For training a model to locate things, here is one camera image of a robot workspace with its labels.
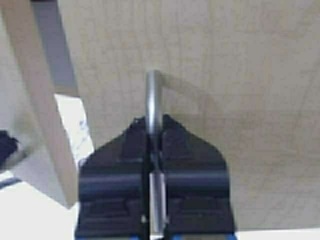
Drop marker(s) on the silver cabinet handle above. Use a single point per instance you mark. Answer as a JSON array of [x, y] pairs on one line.
[[154, 127]]

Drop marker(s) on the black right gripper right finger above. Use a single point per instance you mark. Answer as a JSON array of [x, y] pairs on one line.
[[198, 186]]

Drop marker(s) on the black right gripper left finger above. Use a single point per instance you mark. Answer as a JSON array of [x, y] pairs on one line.
[[112, 188]]

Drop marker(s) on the cabinet door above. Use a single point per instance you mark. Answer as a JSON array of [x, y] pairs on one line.
[[242, 74]]

